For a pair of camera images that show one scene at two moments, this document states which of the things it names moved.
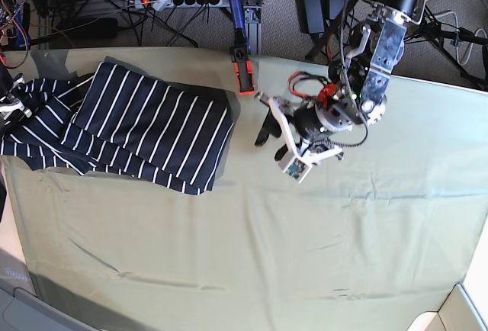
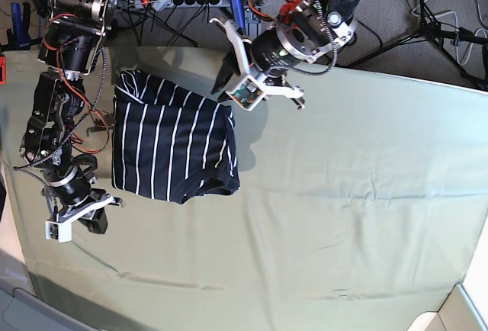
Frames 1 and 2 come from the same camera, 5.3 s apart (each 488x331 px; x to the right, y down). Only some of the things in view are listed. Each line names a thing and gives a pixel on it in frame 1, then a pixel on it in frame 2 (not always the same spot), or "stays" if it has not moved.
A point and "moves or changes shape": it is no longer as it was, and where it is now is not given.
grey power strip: [162, 2] stays
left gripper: [308, 126] to [250, 91]
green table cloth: [373, 242] stays
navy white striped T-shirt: [120, 122] moves or changes shape
